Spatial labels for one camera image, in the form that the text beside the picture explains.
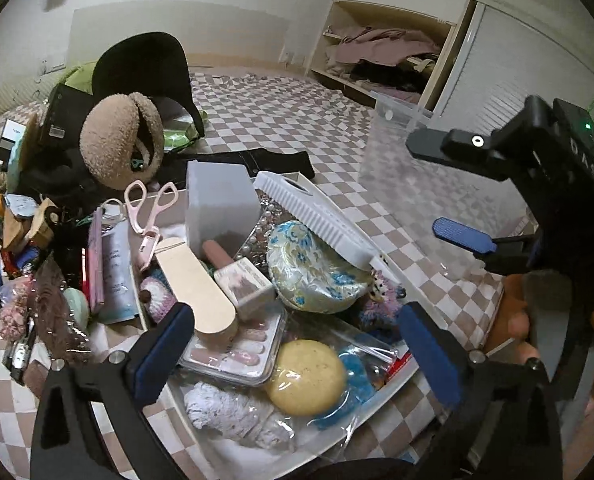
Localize pink lipstick tube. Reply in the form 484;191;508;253
201;240;235;271

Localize embroidered floral pouch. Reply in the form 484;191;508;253
266;220;373;313

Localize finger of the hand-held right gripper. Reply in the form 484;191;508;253
432;216;543;275
406;127;520;182

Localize green plush toy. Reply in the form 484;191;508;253
52;62;98;96

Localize bag of pearl beads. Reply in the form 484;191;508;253
237;192;288;271

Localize pink packet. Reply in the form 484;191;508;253
86;205;106;316

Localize purple crochet toy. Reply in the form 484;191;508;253
359;270;408;331

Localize black cloth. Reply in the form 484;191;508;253
157;147;317;183

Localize yellow round sponge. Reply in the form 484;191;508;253
265;339;349;416

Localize beige fluffy earmuffs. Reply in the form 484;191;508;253
79;91;165;191

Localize white blue sachet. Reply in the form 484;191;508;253
97;220;142;326

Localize white louvred wardrobe door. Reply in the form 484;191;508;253
434;0;594;131

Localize white fluffy cloth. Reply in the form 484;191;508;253
183;381;295;448

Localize white translucent box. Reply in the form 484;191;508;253
184;160;259;256

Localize clear press-on nail box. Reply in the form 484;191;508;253
177;305;288;387

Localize pile of pink clothes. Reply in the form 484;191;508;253
327;27;445;66

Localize blue gel pack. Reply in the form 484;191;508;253
312;352;378;431

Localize clear plastic storage bin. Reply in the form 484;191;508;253
359;91;543;281

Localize black cap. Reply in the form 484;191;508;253
91;31;205;138

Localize large black box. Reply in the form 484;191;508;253
39;82;95;153

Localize black bag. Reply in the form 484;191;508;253
7;145;102;206

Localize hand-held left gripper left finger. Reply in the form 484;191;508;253
30;301;197;480

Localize pink knitted scrunchie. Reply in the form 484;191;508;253
0;280;32;343

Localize clear bag brown hair ties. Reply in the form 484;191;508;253
27;255;95;366

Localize pink scissors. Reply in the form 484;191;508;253
124;180;179;266

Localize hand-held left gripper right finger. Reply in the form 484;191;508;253
397;301;564;480

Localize crochet cupcake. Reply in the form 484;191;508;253
138;270;180;331

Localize white tray container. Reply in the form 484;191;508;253
127;170;458;466

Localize mint green round soap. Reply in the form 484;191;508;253
62;287;92;333

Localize white pink cosmetic box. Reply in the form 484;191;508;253
213;258;275;321

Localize green patterned bag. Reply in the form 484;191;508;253
162;127;203;153

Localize open wooden wardrobe shelf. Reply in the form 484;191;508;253
304;0;470;111

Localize pile of dark clothes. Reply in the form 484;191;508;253
349;57;440;93

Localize wooden oval block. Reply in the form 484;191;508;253
29;199;60;248
155;237;238;348

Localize small black white box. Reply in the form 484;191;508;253
0;119;28;148

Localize person's right hand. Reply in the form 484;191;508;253
484;272;594;416

